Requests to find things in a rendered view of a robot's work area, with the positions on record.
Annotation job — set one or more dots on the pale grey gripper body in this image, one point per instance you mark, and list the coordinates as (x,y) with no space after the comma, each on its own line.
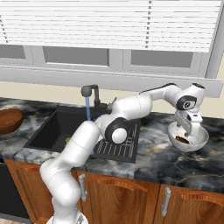
(183,122)

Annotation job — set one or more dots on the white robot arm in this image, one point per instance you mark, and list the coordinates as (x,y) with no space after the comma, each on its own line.
(84,140)

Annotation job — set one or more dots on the brown sweet potato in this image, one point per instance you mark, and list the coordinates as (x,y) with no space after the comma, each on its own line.
(182,139)

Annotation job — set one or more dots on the white bowl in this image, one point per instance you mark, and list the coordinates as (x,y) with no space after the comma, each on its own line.
(200,139)

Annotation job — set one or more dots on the dark grey sink faucet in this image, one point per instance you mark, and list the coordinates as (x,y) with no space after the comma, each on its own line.
(95,92)

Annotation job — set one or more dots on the black sink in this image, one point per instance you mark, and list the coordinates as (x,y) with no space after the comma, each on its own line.
(55,128)

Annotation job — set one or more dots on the brown wooden bowl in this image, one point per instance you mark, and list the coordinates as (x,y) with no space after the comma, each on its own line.
(8,120)

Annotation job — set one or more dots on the wooden cupboard door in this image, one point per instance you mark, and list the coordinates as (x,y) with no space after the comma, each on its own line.
(119,201)
(27,189)
(195,208)

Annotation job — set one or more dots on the blue water stream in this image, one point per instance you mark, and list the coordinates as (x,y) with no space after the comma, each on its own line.
(87,108)

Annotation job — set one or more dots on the green broccoli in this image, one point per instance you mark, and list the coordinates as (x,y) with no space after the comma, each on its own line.
(68,141)

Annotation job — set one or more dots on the white window blinds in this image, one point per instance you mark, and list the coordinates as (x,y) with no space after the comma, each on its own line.
(110,20)

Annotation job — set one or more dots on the black dishwasher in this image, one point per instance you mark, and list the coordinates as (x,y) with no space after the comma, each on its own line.
(10,192)

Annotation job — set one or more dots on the grey window frame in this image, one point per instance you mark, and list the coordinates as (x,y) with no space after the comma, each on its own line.
(116,74)

